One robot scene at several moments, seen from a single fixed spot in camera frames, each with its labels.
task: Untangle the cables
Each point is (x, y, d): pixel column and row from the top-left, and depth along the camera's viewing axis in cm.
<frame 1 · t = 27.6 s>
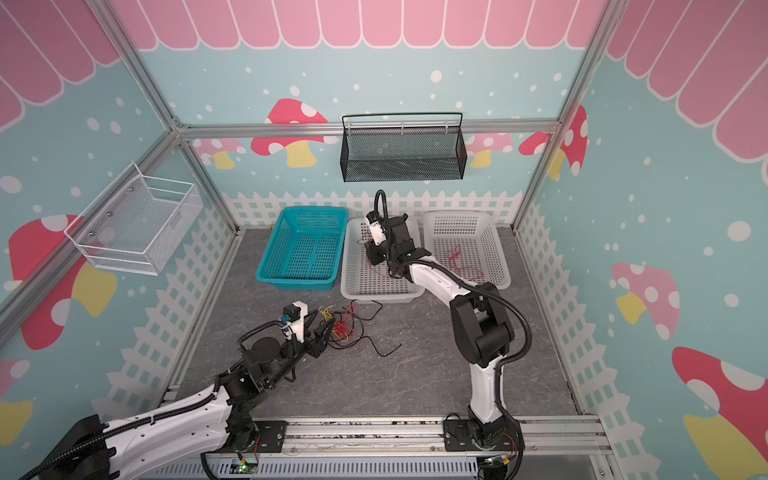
left hand: (326, 320, 79), fingers open
right hand: (366, 240, 92), fingers closed
teal plastic basket: (305, 248, 115), on the table
middle white plastic basket: (362, 281, 107), on the table
right white plastic basket: (467, 244, 118), on the table

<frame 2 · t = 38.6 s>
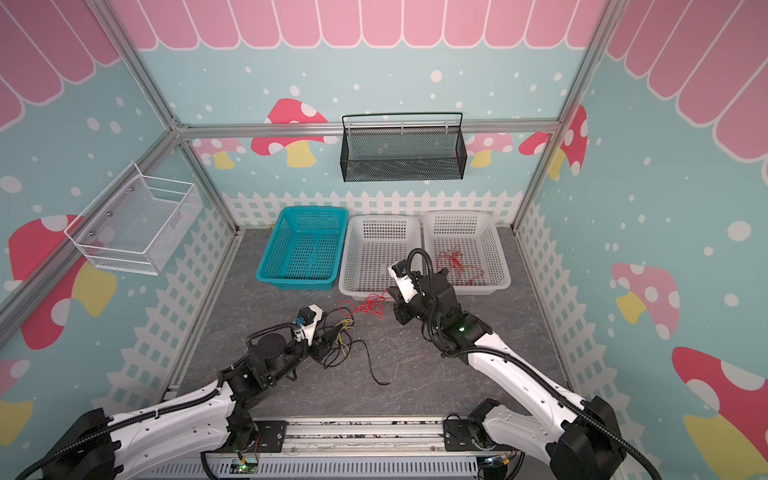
left hand: (333, 324, 79), fingers open
right hand: (389, 288, 76), fingers closed
the named things where they were.

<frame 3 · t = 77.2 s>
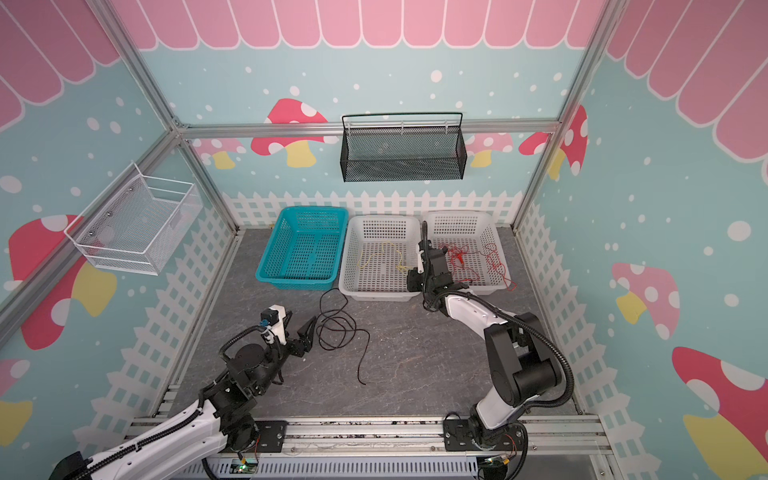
left hand: (304, 320, 80), fingers open
right hand: (410, 270, 93), fingers closed
the named things where they were.

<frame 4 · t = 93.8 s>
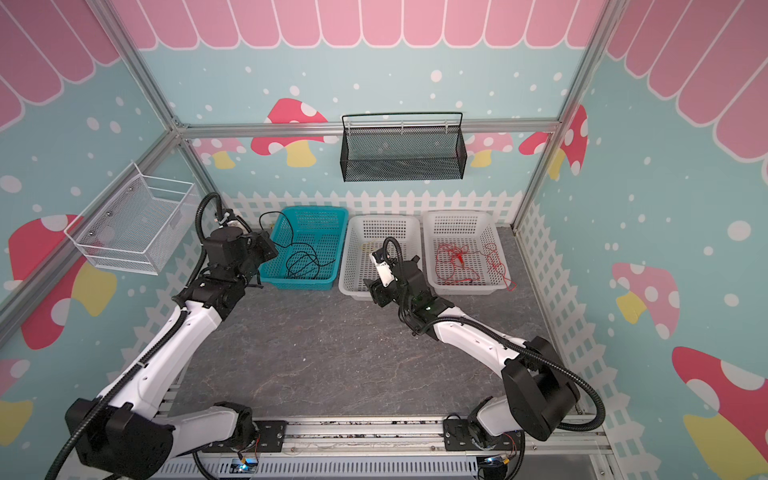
left hand: (269, 238, 77), fingers closed
right hand: (372, 274, 82), fingers open
the named things where they were.

